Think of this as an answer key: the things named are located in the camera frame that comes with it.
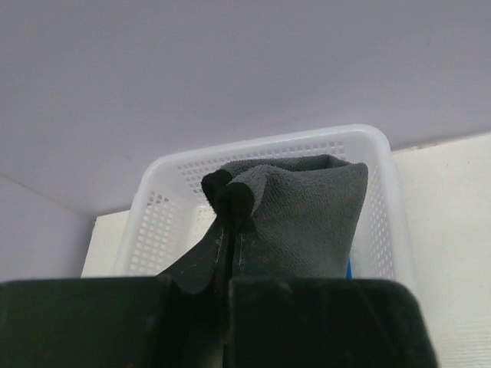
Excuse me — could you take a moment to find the blue black towel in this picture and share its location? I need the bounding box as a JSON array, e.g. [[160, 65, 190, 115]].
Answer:
[[346, 258, 353, 279]]

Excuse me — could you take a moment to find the white perforated plastic basket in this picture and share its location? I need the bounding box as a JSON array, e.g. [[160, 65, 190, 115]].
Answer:
[[112, 124, 417, 288]]

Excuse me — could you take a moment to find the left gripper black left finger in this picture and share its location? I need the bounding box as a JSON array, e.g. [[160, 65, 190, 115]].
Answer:
[[0, 216, 231, 368]]

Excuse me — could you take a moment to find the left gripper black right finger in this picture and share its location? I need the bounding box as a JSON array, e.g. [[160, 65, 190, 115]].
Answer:
[[226, 225, 437, 367]]

